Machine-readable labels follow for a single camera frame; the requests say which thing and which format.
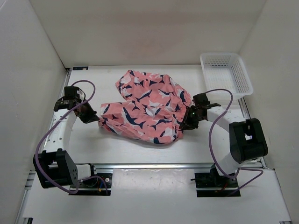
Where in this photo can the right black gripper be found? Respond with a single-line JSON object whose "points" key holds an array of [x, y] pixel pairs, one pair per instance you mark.
{"points": [[187, 124]]}

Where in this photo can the aluminium table frame rail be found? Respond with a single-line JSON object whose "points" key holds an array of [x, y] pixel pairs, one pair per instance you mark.
{"points": [[153, 185]]}

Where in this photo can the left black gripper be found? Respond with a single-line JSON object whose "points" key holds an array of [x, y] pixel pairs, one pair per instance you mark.
{"points": [[91, 116]]}

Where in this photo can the pink shark print shorts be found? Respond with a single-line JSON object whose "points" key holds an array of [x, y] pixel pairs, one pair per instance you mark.
{"points": [[153, 109]]}

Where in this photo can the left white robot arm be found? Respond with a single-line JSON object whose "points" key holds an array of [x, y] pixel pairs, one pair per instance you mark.
{"points": [[54, 164]]}

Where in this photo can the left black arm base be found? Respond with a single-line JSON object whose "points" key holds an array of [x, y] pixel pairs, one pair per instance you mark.
{"points": [[93, 181]]}

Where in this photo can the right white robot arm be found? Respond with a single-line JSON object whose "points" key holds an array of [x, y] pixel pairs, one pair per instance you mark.
{"points": [[246, 137]]}

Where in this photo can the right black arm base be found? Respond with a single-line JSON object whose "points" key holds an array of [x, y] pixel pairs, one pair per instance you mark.
{"points": [[211, 185]]}

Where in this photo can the white plastic mesh basket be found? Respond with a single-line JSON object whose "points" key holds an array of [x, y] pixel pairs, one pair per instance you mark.
{"points": [[226, 71]]}

